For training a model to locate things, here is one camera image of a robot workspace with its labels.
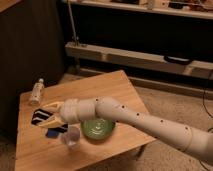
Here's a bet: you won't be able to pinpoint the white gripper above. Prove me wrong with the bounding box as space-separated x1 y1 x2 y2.
37 99 80 128

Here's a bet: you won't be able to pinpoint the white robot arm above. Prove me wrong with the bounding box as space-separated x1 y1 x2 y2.
32 97 213 166

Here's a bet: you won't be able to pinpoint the translucent plastic cup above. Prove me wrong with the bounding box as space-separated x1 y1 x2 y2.
60 126 80 147

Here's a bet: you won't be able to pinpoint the green ceramic bowl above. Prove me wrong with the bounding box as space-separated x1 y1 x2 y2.
81 119 115 140

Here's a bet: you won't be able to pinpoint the wooden table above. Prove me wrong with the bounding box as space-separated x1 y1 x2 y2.
15 71 154 171

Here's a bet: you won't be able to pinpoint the long wooden shelf beam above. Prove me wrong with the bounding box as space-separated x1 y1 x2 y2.
65 42 213 78

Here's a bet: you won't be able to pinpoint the metal stand pole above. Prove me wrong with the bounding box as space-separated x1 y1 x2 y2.
67 0 79 46

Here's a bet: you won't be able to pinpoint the upper wooden shelf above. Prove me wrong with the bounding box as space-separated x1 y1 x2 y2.
61 0 213 20

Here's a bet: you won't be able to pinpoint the black cables on floor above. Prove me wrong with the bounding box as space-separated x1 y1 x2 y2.
199 69 213 171

